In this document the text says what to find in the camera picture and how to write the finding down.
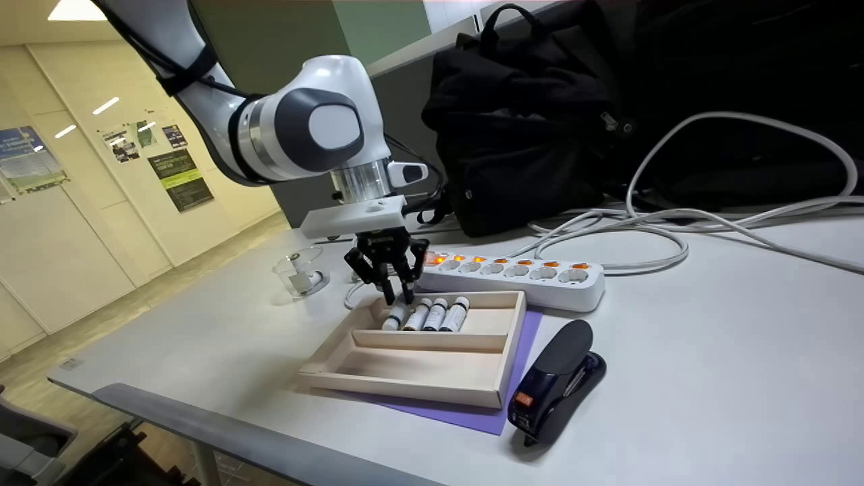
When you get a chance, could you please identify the bright ceiling light panel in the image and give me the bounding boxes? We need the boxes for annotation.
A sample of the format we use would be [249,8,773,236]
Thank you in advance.
[46,0,111,26]

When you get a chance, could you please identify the black backpack with handle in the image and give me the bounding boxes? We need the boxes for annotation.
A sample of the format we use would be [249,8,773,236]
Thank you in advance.
[416,3,634,240]

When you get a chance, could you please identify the clear plastic cup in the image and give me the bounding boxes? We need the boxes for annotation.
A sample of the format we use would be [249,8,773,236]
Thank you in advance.
[284,248,332,304]

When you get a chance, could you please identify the small white bottle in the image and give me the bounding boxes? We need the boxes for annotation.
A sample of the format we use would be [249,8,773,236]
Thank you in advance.
[401,298,435,335]
[422,296,450,335]
[380,298,411,335]

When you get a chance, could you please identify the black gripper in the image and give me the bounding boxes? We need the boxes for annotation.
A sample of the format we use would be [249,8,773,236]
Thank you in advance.
[342,220,432,304]

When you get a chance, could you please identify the small wall notice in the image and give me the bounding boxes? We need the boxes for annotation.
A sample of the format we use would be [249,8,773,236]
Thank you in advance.
[100,127,143,166]
[160,120,192,150]
[133,116,160,150]

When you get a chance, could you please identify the white multi-socket power strip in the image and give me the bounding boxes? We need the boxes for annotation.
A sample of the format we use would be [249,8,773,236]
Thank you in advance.
[408,248,608,316]

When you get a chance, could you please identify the dark office chair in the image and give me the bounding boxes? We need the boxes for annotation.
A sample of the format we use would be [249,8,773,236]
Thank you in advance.
[0,385,197,486]

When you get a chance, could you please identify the black stapler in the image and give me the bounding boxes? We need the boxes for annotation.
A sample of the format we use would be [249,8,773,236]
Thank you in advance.
[504,316,611,451]

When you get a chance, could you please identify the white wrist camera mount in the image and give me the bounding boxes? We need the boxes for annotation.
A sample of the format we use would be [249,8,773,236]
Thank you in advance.
[297,157,435,244]

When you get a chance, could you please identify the white cable bundle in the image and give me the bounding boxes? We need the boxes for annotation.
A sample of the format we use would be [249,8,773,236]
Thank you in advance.
[509,190,864,277]

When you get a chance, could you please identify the blue wall poster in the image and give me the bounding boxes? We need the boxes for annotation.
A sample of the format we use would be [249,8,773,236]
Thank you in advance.
[0,124,71,196]

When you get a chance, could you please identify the batteries in tray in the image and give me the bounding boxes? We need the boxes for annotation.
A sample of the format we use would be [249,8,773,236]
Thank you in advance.
[440,294,472,335]

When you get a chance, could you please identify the gray desk partition panel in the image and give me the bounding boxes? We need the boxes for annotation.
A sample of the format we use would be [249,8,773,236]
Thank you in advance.
[266,9,507,231]

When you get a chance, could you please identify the wooden two-compartment tray box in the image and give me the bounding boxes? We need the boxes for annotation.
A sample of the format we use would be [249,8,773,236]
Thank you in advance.
[295,285,528,412]

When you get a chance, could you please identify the black green wall poster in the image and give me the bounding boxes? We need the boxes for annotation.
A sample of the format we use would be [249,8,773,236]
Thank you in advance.
[146,146,219,216]

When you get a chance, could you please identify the purple paper sheet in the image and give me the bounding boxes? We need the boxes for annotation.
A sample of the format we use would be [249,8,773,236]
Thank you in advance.
[353,304,548,439]

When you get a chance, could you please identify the thick white power cord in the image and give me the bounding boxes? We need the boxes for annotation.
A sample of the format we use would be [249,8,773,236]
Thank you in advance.
[531,107,864,277]

